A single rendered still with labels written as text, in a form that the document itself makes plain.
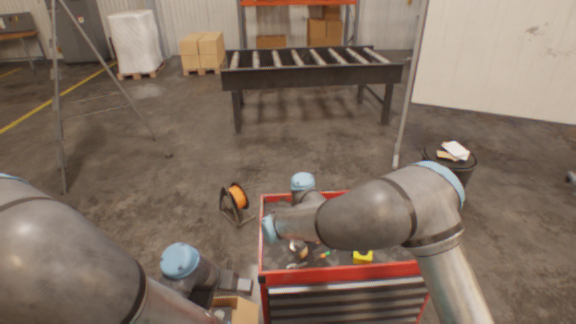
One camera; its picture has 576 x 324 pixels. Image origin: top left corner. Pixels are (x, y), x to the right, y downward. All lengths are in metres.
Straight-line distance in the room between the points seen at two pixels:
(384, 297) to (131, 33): 6.71
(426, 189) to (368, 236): 0.13
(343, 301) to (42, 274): 1.16
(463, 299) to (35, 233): 0.59
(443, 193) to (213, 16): 8.53
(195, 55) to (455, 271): 6.68
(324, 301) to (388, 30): 8.64
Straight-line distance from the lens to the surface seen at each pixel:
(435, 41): 3.14
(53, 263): 0.34
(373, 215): 0.48
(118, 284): 0.36
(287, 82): 3.91
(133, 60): 7.32
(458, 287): 0.59
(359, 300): 1.38
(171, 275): 0.70
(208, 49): 6.86
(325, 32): 7.80
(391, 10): 9.36
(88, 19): 9.39
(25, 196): 0.40
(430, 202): 0.54
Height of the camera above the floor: 1.90
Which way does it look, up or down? 30 degrees down
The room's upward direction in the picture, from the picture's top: 1 degrees counter-clockwise
